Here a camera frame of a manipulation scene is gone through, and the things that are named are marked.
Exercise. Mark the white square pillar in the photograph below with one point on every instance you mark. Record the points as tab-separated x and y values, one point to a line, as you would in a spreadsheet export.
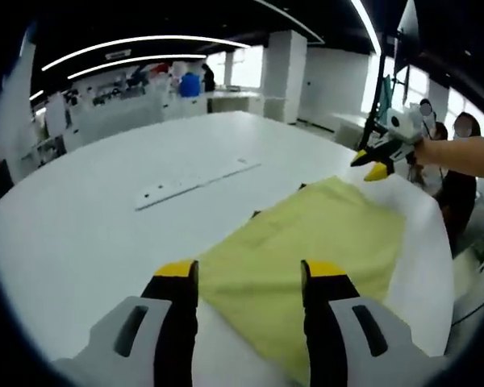
284	72

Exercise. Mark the black chair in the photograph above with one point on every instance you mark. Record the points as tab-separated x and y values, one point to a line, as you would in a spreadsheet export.
2	181

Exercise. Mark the white lab counter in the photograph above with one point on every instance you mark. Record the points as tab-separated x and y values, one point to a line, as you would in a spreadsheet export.
117	113

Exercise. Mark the black tripod stand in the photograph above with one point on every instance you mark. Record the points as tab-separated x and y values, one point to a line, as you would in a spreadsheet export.
371	104

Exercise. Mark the yellow blue grey garment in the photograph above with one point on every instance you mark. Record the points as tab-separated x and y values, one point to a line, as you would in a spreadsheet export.
306	234

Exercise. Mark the blue water barrel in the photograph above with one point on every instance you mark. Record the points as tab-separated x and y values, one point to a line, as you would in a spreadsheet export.
189	82

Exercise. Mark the white flat strip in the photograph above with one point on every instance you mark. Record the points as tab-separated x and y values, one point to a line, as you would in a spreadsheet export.
193	185

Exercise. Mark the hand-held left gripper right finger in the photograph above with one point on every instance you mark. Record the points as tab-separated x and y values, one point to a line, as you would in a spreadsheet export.
399	354

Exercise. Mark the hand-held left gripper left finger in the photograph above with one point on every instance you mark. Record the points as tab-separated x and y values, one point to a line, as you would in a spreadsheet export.
97	350

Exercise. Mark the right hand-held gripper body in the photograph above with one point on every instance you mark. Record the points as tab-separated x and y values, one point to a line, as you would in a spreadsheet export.
405	123

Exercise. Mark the long ceiling strip light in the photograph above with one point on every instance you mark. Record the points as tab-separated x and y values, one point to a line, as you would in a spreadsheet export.
367	24
125	61
165	38

